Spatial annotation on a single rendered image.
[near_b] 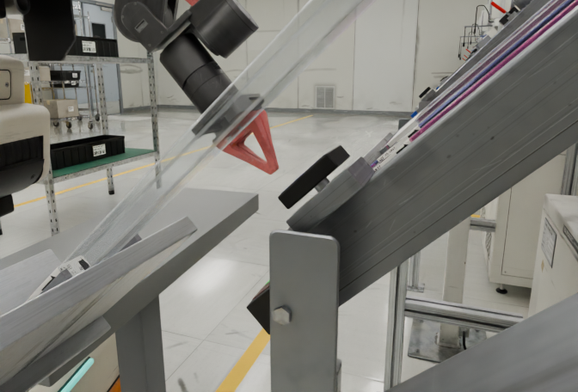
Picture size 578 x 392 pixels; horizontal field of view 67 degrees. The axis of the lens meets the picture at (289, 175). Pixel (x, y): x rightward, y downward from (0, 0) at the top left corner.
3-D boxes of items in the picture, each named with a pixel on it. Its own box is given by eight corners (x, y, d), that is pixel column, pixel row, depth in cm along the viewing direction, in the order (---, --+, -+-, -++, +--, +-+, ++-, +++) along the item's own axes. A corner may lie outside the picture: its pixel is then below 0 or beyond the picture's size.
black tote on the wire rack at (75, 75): (63, 80, 628) (62, 70, 625) (46, 80, 635) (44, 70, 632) (82, 80, 665) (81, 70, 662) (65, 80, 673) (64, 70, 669)
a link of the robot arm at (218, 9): (138, 15, 59) (114, 16, 51) (198, -47, 56) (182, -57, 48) (201, 82, 62) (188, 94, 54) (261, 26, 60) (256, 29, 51)
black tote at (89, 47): (39, 54, 222) (36, 31, 219) (15, 55, 227) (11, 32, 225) (119, 58, 274) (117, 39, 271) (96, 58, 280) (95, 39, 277)
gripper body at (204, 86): (268, 103, 60) (235, 61, 60) (234, 107, 50) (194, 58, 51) (236, 133, 62) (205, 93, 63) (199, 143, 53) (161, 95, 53)
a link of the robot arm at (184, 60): (169, 61, 60) (146, 54, 55) (204, 26, 59) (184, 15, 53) (199, 100, 60) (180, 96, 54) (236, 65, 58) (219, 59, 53)
